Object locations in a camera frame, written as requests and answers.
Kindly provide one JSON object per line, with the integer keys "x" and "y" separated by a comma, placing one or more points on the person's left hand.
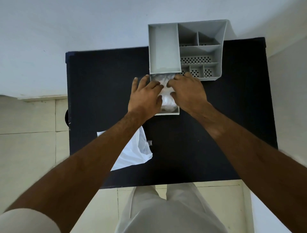
{"x": 144, "y": 100}

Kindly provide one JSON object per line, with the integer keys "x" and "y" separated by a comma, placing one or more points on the person's right hand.
{"x": 189, "y": 93}

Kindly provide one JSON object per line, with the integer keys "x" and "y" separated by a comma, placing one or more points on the person's right middle finger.
{"x": 179, "y": 77}

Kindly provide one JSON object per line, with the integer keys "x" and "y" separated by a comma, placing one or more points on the person's left little finger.
{"x": 134, "y": 84}

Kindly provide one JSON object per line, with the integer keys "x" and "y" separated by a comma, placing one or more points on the person's left middle finger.
{"x": 153, "y": 84}

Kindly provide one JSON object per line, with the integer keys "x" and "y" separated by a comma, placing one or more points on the person's left thumb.
{"x": 160, "y": 100}

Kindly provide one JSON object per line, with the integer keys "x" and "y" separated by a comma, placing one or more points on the person's right thumb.
{"x": 174, "y": 97}

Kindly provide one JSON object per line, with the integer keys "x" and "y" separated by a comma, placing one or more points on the clear plastic bag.
{"x": 165, "y": 81}

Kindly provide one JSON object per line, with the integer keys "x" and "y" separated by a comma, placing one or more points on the person's right forearm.
{"x": 251, "y": 163}

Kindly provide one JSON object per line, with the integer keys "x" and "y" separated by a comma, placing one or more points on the person's left forearm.
{"x": 96, "y": 163}

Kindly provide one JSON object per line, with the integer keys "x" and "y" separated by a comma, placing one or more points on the grey organizer drawer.
{"x": 171, "y": 113}

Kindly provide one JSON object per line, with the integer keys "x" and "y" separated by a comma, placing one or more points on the grey plastic compartment organizer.
{"x": 165, "y": 48}

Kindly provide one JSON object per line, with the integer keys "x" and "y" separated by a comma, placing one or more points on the white plastic bag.
{"x": 134, "y": 153}

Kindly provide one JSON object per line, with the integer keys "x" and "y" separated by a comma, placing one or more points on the black round knob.
{"x": 67, "y": 117}

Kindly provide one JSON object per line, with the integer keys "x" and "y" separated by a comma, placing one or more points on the white trousers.
{"x": 172, "y": 211}

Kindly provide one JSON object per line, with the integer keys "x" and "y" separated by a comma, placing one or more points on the white shirt sleeve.
{"x": 26, "y": 222}

